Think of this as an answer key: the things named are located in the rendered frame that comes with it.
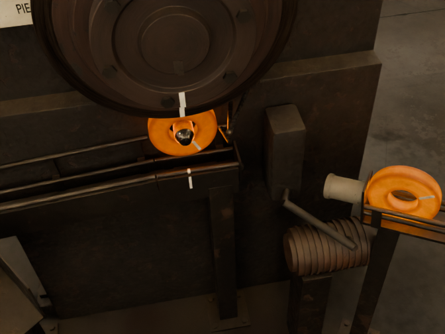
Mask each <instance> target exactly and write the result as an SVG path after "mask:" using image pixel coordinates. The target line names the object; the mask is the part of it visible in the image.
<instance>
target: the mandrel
mask: <svg viewBox="0 0 445 334"><path fill-rule="evenodd" d="M173 133H174V137H175V140H176V141H177V142H178V143H179V144H181V145H182V146H188V145H190V144H191V142H192V140H193V139H194V137H195V133H194V130H193V124H192V121H190V120H180V121H177V122H175V123H174V124H173Z"/></svg>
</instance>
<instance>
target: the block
mask: <svg viewBox="0 0 445 334"><path fill-rule="evenodd" d="M305 135H306V128H305V126H304V123H303V121H302V118H301V116H300V114H299V112H298V109H297V107H296V105H294V104H288V105H279V106H275V107H268V108H266V109H265V111H264V155H263V177H264V181H265V184H266V187H267V190H268V194H269V197H270V199H271V200H272V201H278V200H281V195H282V191H283V190H284V189H285V188H287V189H290V191H291V192H290V196H289V198H294V197H298V196H299V195H300V189H301V176H302V169H303V155H304V148H305Z"/></svg>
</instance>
